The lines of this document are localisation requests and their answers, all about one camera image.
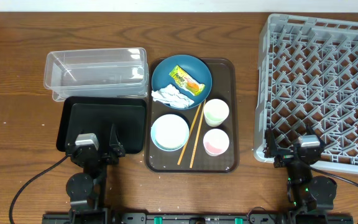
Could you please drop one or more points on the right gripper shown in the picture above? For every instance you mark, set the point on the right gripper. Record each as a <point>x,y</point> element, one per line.
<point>285,155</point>

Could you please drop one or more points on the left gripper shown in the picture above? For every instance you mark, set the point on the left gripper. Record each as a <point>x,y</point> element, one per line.
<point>114,150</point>

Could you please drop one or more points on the light blue bowl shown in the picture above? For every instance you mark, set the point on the light blue bowl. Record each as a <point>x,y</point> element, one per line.
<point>169,132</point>

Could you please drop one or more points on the white cup pink inside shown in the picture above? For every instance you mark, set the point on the white cup pink inside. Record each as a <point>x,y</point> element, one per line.
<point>216,142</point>

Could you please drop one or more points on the white tissue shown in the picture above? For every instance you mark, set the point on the white tissue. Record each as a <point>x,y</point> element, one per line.
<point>172,97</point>

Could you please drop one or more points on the white cup green inside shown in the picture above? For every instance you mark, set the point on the white cup green inside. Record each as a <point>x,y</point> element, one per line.
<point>215,112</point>

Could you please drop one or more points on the blue plate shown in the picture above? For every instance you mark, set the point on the blue plate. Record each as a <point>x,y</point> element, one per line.
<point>195,67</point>

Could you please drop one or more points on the yellow snack wrapper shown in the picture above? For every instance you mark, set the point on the yellow snack wrapper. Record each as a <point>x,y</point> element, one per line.
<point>186,81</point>

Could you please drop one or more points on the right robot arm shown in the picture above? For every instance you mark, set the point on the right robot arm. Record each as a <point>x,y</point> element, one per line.
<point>305,190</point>

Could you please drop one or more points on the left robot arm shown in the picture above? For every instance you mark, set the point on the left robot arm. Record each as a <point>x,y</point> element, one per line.
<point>84,188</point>

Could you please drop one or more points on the black waste tray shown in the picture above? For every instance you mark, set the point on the black waste tray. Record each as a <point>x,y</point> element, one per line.
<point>83,115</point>

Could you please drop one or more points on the grey dishwasher rack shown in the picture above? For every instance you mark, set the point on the grey dishwasher rack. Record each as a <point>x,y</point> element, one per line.
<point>308,77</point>

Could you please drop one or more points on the wooden chopstick left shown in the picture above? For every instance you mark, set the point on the wooden chopstick left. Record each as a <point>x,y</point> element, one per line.
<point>190,131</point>

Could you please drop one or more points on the wooden chopstick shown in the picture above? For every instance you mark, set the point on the wooden chopstick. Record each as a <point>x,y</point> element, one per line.
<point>190,131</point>
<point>197,136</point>

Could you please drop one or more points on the clear plastic bin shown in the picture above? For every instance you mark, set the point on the clear plastic bin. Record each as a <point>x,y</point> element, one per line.
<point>119,72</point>

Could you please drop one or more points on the brown serving tray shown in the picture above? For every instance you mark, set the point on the brown serving tray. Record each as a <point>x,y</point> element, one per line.
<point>223,88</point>

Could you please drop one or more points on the wooden chopstick right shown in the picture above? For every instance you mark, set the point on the wooden chopstick right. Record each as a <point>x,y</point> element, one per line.
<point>197,136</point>

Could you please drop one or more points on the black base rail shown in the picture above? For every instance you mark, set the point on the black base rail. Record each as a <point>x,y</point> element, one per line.
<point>141,218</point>

